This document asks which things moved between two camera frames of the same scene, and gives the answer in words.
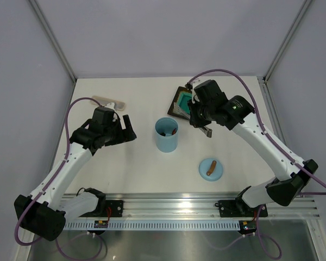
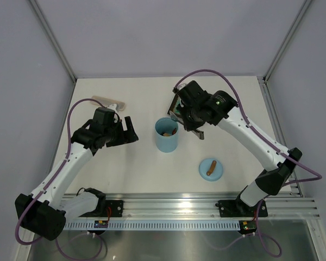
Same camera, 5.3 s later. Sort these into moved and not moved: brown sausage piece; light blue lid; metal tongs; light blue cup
Moved: metal tongs
Not moved: brown sausage piece; light blue lid; light blue cup
